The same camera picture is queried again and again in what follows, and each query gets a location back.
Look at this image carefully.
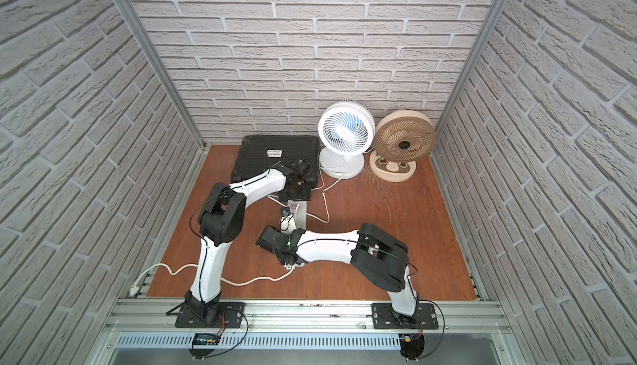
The white label sticker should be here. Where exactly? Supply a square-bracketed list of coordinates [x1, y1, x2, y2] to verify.
[266, 149, 283, 158]

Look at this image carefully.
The aluminium front rail frame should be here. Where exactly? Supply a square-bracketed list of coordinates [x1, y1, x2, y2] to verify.
[87, 298, 524, 364]

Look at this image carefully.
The aluminium corner post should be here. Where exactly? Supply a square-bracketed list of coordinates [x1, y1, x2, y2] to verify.
[436, 0, 509, 134]
[113, 0, 206, 151]

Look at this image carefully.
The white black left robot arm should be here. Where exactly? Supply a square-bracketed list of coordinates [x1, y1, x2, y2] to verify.
[184, 159, 311, 325]

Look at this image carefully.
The white power strip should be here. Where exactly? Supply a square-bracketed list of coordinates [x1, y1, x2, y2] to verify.
[284, 199, 310, 270]

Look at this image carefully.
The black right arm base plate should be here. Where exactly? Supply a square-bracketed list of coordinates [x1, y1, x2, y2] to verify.
[371, 302, 439, 331]

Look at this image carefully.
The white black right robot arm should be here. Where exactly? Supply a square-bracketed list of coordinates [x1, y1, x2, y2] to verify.
[256, 223, 418, 320]

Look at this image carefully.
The aluminium corner post right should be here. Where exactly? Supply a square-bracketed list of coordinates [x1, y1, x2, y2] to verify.
[436, 0, 509, 134]

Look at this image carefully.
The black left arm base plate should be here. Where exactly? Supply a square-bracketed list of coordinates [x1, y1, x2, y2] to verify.
[175, 301, 246, 329]

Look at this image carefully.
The white power strip cable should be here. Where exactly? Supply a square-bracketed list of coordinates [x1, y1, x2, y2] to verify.
[128, 263, 299, 299]

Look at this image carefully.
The white vented cable duct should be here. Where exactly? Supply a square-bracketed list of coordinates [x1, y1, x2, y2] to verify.
[114, 332, 400, 351]

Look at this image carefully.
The beige bear desk fan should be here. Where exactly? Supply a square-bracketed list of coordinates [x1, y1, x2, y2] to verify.
[369, 109, 436, 183]

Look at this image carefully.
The black plastic tool case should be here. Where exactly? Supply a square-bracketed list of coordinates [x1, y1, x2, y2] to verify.
[231, 134, 320, 188]

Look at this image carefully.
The aluminium corner post left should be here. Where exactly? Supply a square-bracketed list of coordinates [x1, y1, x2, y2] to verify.
[113, 0, 206, 151]

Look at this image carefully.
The white desk fan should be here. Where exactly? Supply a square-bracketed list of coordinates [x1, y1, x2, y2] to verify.
[318, 101, 376, 179]

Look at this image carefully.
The white fan cable with plug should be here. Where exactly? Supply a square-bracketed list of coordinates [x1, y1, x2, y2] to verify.
[279, 168, 345, 232]

